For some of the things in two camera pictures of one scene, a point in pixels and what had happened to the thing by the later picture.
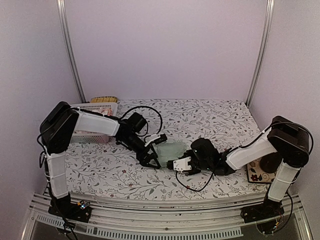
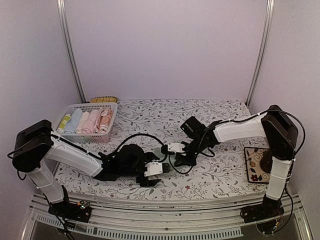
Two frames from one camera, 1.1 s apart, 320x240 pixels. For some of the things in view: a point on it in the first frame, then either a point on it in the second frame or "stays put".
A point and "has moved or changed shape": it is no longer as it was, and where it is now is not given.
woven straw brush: [104, 99] stays put
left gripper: [145, 162] -> [146, 182]
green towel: [169, 150] has moved or changed shape
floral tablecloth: [109, 168] stays put
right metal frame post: [270, 6] stays put
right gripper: [185, 155] -> [185, 161]
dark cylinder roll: [270, 163] stays put
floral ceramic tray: [256, 175] stays put
